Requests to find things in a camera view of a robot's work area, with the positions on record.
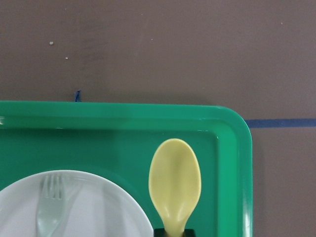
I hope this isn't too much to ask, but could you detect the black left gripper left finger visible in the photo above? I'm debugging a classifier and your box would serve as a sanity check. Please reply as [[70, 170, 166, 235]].
[[154, 228, 167, 237]]

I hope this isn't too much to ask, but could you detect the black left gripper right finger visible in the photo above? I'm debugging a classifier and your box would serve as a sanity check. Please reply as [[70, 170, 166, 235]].
[[183, 229, 195, 237]]

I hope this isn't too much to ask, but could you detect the yellow plastic spoon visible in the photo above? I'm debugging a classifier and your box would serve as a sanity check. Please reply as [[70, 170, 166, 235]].
[[149, 138, 201, 237]]

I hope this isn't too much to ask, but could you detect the white round plate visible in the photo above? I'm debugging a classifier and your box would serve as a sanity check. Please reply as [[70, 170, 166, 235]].
[[0, 170, 154, 237]]

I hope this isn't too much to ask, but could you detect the green plastic tray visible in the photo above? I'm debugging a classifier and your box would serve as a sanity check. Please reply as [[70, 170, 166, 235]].
[[0, 101, 253, 237]]

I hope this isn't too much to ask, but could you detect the pale green plastic fork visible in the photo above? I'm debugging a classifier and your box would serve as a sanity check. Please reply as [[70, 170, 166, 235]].
[[37, 174, 66, 237]]

